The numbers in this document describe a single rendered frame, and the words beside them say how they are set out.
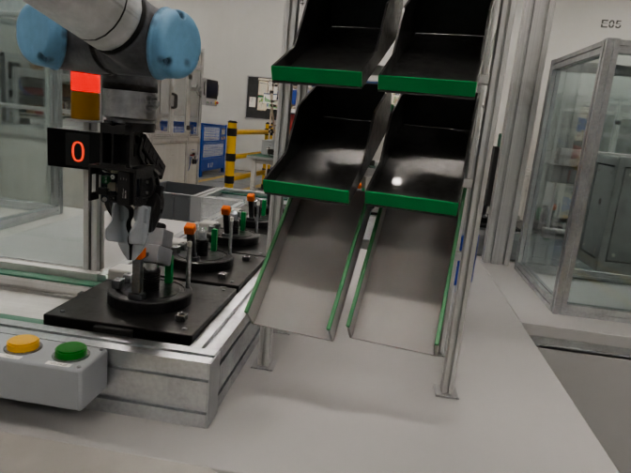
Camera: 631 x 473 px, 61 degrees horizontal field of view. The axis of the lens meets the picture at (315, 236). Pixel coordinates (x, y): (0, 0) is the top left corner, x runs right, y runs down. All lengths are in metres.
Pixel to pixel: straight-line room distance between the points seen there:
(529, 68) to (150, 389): 1.57
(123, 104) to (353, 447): 0.57
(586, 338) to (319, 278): 0.82
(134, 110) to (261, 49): 11.36
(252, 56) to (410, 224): 11.36
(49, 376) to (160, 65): 0.42
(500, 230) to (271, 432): 1.35
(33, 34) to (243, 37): 11.62
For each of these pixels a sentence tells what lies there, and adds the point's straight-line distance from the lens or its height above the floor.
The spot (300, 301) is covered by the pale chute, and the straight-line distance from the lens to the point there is 0.84.
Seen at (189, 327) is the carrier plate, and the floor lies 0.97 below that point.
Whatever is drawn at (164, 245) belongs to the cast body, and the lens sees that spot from 0.95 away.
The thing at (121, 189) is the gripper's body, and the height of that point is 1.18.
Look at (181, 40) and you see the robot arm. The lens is 0.65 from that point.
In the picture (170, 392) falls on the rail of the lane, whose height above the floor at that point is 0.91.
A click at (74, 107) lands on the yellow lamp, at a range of 1.10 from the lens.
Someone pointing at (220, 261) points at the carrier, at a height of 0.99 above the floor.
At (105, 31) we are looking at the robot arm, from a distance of 0.61.
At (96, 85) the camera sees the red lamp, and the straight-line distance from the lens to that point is 1.10.
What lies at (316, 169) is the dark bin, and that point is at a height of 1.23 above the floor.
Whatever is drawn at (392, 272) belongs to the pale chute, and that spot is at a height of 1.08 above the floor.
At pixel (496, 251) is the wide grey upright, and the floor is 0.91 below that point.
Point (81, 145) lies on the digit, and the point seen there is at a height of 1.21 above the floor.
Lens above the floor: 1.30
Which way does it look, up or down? 12 degrees down
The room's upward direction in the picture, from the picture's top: 6 degrees clockwise
